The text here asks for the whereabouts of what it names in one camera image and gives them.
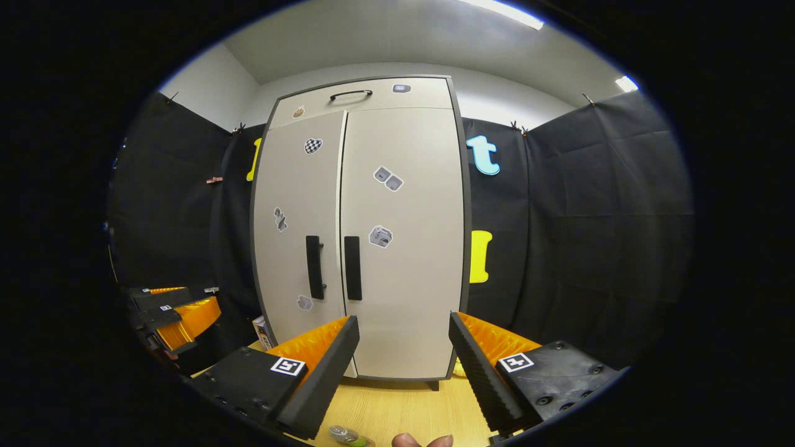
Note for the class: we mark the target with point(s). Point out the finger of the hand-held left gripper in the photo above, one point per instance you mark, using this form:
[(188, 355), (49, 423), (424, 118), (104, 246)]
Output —
[(177, 300), (155, 318)]

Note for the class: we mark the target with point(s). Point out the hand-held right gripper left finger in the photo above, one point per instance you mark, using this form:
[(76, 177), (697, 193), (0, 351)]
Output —
[(329, 372)]

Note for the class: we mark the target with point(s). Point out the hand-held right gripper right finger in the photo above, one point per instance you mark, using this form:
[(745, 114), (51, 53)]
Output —
[(475, 379)]

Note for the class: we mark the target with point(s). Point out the clear bottle with green label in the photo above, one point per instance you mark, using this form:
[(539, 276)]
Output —
[(354, 439)]

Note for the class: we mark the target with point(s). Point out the white and grey cabinet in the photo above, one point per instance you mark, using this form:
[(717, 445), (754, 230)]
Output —
[(466, 198)]

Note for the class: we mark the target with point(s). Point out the white cabinet drawer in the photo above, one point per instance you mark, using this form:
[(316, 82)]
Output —
[(372, 110)]

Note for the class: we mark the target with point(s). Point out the small yellow object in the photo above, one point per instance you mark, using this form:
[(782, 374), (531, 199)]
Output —
[(458, 369)]

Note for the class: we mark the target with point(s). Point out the small printed box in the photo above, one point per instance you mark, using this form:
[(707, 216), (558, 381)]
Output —
[(263, 335)]

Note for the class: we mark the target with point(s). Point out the black backdrop cloth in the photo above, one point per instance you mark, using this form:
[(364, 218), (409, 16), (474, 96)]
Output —
[(596, 236)]

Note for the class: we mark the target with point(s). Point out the small ceiling light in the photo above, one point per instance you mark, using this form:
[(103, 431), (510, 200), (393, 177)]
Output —
[(626, 84)]

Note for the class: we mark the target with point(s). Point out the long ceiling light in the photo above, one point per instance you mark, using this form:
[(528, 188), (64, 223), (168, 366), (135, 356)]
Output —
[(503, 12)]

